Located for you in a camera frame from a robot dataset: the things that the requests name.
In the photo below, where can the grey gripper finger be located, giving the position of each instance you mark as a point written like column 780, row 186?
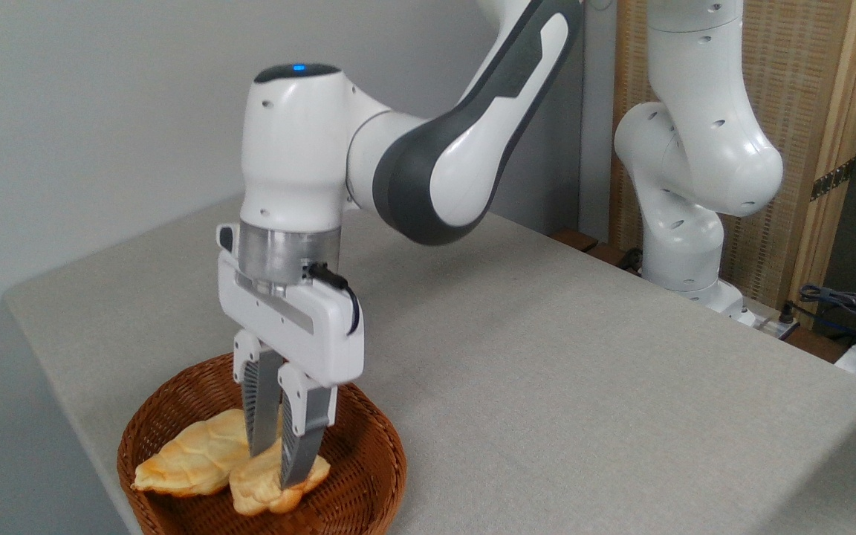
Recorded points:
column 309, row 423
column 264, row 401

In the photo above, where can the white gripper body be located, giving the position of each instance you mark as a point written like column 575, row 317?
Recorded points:
column 302, row 334

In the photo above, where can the small round golden bread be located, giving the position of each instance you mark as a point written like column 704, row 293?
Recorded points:
column 261, row 487

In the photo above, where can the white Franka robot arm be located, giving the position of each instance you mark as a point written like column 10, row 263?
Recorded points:
column 695, row 148

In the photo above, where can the long golden bread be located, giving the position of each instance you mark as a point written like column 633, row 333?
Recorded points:
column 198, row 461

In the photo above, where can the brown wicker basket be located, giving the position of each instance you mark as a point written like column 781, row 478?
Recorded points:
column 365, row 453

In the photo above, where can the white power strip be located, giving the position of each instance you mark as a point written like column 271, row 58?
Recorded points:
column 770, row 323

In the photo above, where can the black metal screen hinge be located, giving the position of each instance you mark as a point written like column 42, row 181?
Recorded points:
column 833, row 179

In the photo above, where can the wooden woven folding screen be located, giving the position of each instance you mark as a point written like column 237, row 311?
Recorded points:
column 803, row 74

